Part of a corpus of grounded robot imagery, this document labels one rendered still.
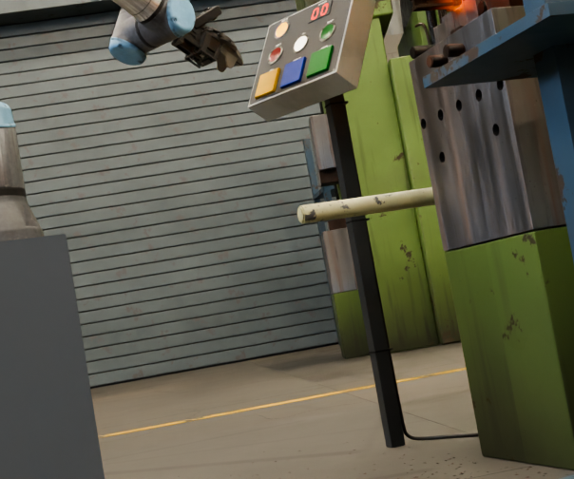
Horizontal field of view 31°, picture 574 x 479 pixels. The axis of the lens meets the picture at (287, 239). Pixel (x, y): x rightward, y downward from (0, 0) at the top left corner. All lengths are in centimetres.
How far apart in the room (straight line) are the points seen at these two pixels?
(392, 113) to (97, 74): 401
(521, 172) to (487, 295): 31
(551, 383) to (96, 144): 842
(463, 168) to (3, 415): 108
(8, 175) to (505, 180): 96
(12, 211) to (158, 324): 819
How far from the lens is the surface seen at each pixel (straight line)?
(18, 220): 188
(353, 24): 268
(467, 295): 231
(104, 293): 1004
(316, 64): 265
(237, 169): 1017
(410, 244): 706
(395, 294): 704
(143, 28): 243
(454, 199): 229
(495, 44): 167
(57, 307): 184
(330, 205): 248
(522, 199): 206
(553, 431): 212
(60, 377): 184
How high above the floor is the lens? 40
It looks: 4 degrees up
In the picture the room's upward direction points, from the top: 10 degrees counter-clockwise
